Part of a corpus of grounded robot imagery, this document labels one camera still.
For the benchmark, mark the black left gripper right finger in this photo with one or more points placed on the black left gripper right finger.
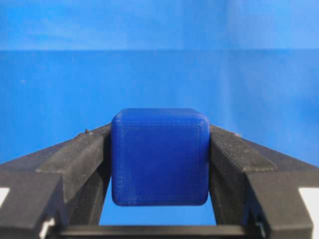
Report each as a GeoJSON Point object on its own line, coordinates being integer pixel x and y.
{"type": "Point", "coordinates": [254, 185]}

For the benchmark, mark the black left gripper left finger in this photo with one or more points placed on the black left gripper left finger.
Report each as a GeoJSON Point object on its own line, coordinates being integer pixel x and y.
{"type": "Point", "coordinates": [65, 184]}

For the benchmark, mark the blue block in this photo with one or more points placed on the blue block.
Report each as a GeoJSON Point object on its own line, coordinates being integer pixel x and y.
{"type": "Point", "coordinates": [160, 157]}

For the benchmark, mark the blue table cloth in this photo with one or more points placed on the blue table cloth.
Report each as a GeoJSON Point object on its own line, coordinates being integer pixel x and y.
{"type": "Point", "coordinates": [250, 66]}

